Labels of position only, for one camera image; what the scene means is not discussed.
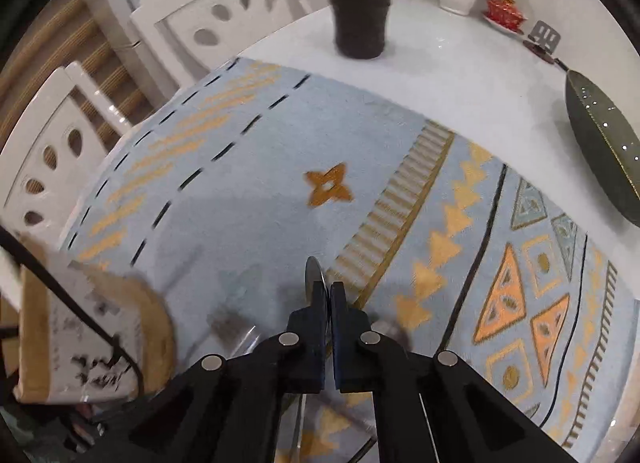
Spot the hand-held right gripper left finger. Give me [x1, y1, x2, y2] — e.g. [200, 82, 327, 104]
[107, 282, 327, 463]

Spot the brown woven screen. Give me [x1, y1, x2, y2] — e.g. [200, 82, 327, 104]
[0, 0, 168, 144]

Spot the red lidded teacup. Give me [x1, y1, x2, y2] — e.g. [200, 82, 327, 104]
[482, 0, 530, 35]

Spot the metal spoon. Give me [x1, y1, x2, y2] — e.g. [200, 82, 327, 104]
[294, 256, 330, 463]

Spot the dark brown lidded jar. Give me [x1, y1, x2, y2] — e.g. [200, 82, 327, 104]
[326, 0, 393, 60]

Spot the blue patterned table mat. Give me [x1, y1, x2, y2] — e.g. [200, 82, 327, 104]
[60, 57, 640, 463]

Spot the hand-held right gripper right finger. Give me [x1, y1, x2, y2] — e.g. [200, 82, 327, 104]
[330, 281, 576, 463]

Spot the dark green leaf-shaped dish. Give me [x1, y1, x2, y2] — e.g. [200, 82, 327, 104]
[552, 57, 640, 229]

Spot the small grey metal stand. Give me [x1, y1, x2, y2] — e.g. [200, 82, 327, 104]
[522, 20, 562, 61]

